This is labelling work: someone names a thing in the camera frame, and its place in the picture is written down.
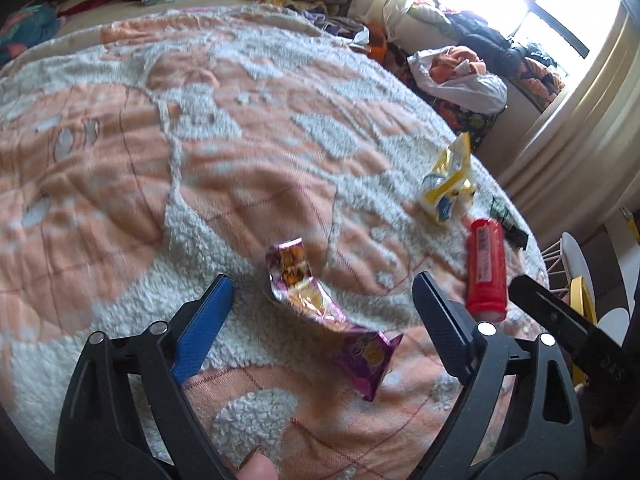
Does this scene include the dark floral bag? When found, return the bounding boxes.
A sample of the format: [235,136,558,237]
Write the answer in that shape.
[400,67,501,153]

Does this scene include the purple snack wrapper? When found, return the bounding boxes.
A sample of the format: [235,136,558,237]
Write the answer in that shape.
[265,237,403,402]

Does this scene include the white bag of clothes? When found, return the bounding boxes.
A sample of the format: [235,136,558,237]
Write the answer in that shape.
[407,46,508,113]

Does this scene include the white wire-leg stool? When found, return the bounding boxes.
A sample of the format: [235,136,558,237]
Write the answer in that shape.
[542,232,593,301]

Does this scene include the black jacket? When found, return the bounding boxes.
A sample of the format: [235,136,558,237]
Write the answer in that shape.
[445,10,531,71]

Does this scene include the window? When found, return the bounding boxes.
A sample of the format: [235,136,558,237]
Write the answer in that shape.
[415,0,621,76]

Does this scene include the peach and white blanket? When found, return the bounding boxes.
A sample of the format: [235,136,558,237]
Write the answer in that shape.
[0,2,548,480]

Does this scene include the yellow snack packet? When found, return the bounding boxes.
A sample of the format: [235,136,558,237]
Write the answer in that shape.
[420,132,477,223]

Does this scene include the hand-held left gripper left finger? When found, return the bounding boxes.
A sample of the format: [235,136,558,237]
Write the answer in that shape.
[54,274,237,480]

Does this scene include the orange floral cushion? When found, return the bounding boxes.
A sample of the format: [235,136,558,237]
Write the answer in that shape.
[520,55,568,106]

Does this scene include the dark green packet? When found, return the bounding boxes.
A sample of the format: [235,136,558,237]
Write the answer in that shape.
[489,196,530,251]

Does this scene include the orange bag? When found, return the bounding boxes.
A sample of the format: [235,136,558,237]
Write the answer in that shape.
[367,25,396,63]

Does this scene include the teal floral cloth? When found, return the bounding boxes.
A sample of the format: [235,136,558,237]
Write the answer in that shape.
[0,0,66,61]

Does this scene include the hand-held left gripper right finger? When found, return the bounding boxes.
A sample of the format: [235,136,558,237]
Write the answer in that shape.
[412,270,590,480]

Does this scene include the person's left hand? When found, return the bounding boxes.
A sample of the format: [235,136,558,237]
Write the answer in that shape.
[235,448,279,480]

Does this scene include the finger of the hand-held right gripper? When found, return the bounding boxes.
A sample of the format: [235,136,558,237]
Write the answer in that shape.
[509,274,628,392]

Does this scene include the red cylindrical can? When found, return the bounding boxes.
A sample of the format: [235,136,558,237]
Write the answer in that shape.
[465,217,510,322]

